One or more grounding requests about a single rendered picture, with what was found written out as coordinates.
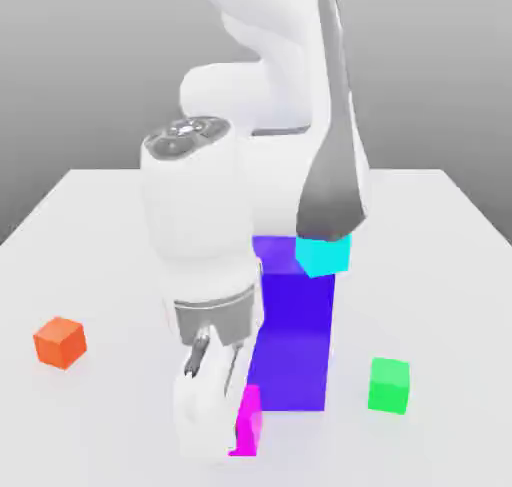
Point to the small cyan cube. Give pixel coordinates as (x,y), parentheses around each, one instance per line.
(322,257)

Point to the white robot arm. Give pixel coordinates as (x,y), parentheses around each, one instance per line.
(200,215)

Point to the small orange cube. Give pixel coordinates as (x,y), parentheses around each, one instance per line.
(60,343)

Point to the large blue box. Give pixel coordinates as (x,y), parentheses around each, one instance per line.
(292,335)

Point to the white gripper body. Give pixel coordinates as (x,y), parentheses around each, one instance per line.
(204,415)

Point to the small green cube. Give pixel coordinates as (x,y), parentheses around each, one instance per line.
(388,387)

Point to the small magenta cube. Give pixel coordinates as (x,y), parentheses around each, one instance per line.
(250,415)

